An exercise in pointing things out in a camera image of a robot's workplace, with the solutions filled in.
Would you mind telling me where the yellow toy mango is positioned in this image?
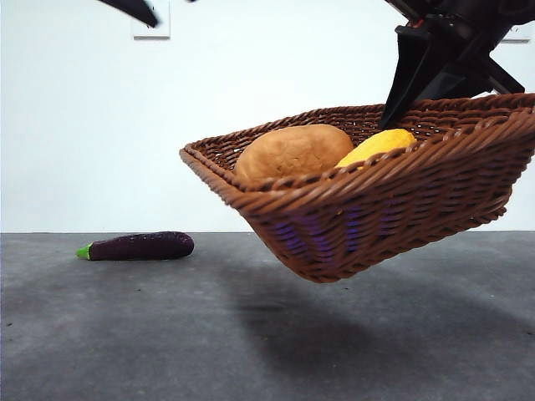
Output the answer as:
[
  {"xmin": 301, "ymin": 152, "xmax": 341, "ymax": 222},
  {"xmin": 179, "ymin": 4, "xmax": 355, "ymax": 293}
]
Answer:
[{"xmin": 334, "ymin": 128, "xmax": 418, "ymax": 169}]

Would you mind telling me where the brown toy potato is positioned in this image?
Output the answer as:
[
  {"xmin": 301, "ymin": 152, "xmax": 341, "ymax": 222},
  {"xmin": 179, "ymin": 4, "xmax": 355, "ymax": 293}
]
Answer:
[{"xmin": 233, "ymin": 124, "xmax": 355, "ymax": 185}]

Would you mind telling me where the brown woven wicker basket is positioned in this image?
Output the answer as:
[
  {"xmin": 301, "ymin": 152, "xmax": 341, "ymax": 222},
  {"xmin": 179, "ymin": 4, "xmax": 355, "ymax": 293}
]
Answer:
[{"xmin": 179, "ymin": 92, "xmax": 535, "ymax": 284}]

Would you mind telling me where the purple toy eggplant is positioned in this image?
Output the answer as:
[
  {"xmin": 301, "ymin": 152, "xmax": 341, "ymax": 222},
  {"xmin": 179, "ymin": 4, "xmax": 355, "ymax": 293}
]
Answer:
[{"xmin": 75, "ymin": 231, "xmax": 196, "ymax": 261}]

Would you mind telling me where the white wall socket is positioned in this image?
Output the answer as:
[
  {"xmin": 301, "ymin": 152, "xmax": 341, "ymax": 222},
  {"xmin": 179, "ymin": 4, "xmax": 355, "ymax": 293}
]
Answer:
[
  {"xmin": 133, "ymin": 0, "xmax": 171, "ymax": 41},
  {"xmin": 501, "ymin": 25, "xmax": 532, "ymax": 43}
]

